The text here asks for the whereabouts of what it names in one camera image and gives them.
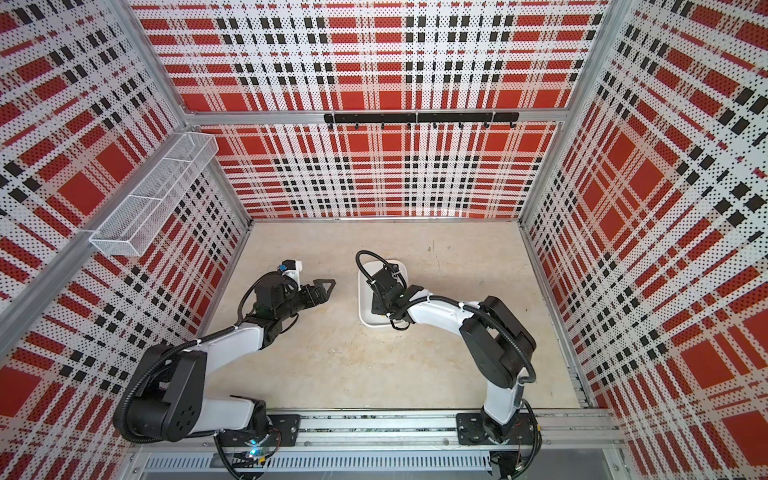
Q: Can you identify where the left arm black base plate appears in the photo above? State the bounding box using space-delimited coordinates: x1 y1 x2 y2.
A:
218 414 301 448

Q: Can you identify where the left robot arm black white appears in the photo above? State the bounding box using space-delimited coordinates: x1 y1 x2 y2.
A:
113 262 336 444

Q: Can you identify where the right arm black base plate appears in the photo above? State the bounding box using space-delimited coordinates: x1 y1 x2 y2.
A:
455 411 540 446

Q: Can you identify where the white rectangular bin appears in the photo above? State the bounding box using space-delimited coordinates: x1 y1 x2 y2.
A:
358 259 408 329

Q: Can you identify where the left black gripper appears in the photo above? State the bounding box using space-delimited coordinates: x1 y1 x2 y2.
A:
276 279 335 320

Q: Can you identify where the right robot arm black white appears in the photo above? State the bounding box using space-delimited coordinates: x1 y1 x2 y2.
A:
355 249 537 444

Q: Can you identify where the aluminium front rail frame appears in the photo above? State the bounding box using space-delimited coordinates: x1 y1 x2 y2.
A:
122 409 631 480

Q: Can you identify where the white wire mesh shelf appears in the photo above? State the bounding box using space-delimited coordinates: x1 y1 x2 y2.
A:
89 131 218 257

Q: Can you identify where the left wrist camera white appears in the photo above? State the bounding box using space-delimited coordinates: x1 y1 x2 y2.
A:
278 260 303 284

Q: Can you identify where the black wall hook rail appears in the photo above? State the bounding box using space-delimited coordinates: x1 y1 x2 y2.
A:
323 111 520 128

